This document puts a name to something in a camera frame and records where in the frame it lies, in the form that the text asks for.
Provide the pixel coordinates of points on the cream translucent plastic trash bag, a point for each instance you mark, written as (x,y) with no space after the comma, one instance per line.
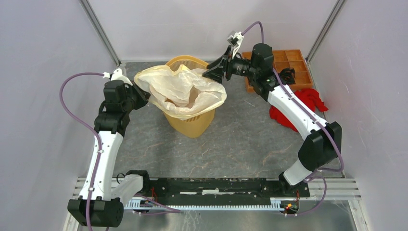
(183,93)

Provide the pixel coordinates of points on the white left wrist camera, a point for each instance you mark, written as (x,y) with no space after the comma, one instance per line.
(117,75)

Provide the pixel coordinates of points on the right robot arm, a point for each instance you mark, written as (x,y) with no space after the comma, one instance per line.
(322,140)

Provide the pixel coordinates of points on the yellow mesh trash bin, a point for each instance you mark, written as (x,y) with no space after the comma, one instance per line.
(195,126)

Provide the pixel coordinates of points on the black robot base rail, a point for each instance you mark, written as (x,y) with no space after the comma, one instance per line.
(216,191)

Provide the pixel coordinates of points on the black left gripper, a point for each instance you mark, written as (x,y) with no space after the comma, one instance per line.
(144,97)

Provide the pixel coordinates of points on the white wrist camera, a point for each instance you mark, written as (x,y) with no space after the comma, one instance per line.
(235,40)
(117,75)

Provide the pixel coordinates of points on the dark rolled item right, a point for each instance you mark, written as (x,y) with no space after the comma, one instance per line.
(287,76)

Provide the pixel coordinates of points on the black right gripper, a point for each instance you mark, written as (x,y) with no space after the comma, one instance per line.
(218,68)

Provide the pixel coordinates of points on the white toothed cable rail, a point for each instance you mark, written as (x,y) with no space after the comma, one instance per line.
(138,203)

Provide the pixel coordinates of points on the wooden compartment tray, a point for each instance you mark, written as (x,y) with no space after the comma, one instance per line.
(293,59)

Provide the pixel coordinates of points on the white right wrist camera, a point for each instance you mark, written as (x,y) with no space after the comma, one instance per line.
(235,40)

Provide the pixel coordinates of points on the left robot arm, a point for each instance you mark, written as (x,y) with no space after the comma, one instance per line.
(99,204)

